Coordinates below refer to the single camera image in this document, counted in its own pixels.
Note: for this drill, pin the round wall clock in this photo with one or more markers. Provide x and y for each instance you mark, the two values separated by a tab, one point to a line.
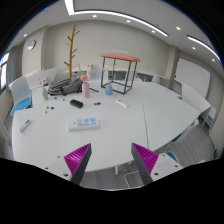
31	45

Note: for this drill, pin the white power strip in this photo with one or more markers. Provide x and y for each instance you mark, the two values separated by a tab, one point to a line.
83	124

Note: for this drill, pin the white charger adapter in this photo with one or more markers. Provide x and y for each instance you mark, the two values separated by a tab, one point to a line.
120	102

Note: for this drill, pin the black rectangular box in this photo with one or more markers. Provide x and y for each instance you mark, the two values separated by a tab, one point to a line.
76	103

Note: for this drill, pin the blue vase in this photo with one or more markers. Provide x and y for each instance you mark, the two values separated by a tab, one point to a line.
109	89

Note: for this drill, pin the small coloured pieces left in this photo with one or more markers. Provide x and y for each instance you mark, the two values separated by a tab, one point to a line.
48	109

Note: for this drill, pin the white whiteboard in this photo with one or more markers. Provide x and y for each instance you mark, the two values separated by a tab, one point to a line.
193	75

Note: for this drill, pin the red blue small pieces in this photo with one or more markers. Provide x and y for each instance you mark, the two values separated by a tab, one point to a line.
96	103

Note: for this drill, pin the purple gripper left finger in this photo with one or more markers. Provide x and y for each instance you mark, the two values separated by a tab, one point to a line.
77	162

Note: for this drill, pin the pink vase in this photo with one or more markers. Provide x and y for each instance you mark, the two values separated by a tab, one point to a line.
85	89

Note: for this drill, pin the white remote control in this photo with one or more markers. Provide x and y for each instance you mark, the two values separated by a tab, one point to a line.
25	125

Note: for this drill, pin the white chair blue seat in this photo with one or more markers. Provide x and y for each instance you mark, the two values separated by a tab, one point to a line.
21	94

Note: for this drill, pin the yellow wooden coat tree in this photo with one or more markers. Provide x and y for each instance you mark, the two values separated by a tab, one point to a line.
72	49

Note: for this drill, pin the grey backpack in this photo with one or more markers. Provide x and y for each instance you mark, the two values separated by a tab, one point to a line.
67	86

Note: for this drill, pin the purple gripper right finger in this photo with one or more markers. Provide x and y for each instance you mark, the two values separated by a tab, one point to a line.
145	160

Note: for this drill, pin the green vase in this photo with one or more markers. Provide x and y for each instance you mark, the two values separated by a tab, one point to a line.
45	93

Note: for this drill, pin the black frame orange-top stand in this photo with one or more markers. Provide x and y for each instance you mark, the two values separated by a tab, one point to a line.
120	79

